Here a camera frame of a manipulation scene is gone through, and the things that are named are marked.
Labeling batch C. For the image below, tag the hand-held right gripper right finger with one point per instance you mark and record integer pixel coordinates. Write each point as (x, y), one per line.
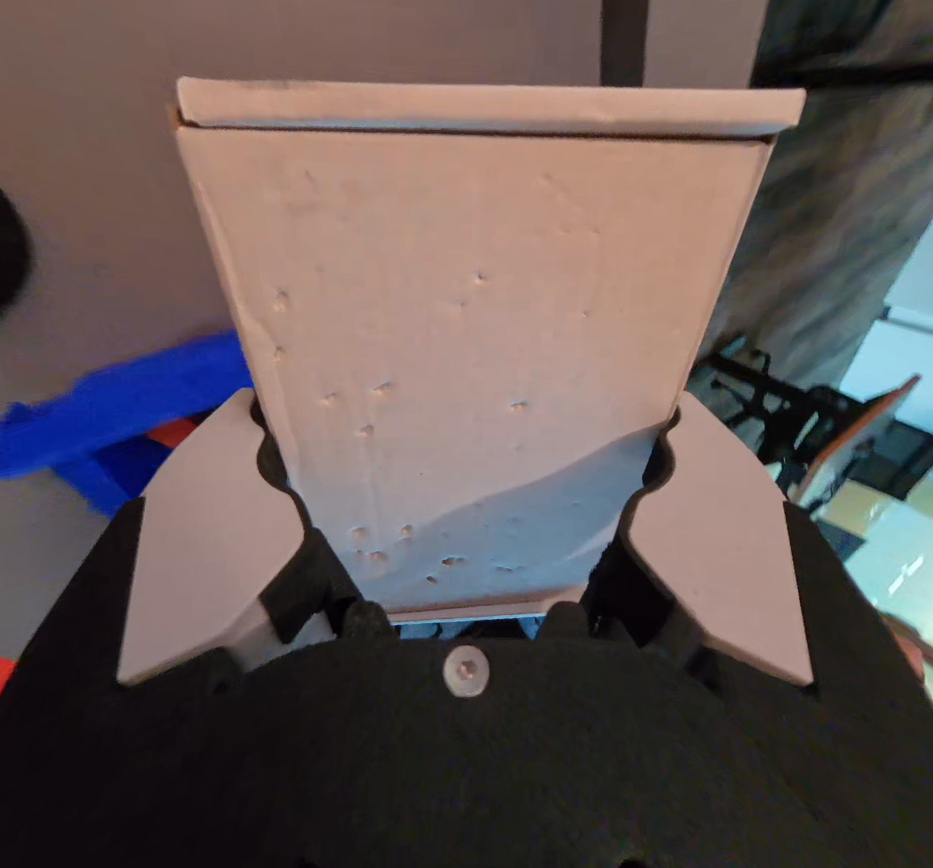
(721, 547)

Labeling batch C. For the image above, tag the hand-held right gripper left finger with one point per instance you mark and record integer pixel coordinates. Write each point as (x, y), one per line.
(211, 540)

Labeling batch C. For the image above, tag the blue plastic bin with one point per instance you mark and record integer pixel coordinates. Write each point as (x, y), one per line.
(109, 394)

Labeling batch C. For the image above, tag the white cardboard box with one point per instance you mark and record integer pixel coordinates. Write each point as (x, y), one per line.
(474, 299)

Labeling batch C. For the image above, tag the wooden-edged background table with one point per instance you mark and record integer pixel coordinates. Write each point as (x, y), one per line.
(860, 430)

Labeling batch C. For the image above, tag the black chair frame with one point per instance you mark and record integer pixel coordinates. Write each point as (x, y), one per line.
(772, 390)

